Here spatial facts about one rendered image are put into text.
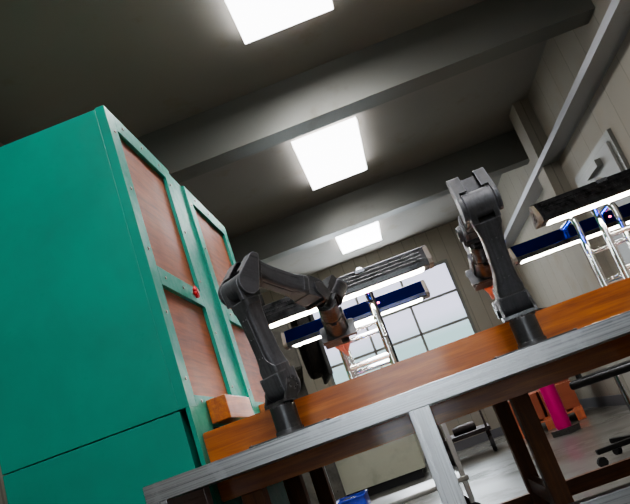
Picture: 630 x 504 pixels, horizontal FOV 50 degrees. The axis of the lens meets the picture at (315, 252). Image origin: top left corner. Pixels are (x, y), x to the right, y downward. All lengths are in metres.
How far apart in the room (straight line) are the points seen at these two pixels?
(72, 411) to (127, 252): 0.46
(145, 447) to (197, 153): 3.44
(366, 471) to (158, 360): 6.26
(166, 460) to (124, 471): 0.12
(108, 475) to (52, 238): 0.69
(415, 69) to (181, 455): 3.77
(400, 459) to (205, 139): 4.47
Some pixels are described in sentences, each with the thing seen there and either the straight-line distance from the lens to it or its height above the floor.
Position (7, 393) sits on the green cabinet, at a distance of 2.11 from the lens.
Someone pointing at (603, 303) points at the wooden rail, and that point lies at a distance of 1.91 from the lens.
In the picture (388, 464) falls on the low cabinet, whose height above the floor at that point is 0.25.
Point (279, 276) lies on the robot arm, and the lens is 1.77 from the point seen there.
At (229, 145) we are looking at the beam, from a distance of 5.05.
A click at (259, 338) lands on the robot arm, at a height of 0.91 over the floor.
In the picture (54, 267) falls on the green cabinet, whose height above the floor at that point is 1.35.
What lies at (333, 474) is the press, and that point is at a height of 0.40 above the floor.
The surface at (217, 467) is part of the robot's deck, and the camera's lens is 1.49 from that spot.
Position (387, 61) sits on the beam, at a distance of 5.14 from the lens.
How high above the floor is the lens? 0.61
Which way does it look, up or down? 16 degrees up
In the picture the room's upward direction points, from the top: 20 degrees counter-clockwise
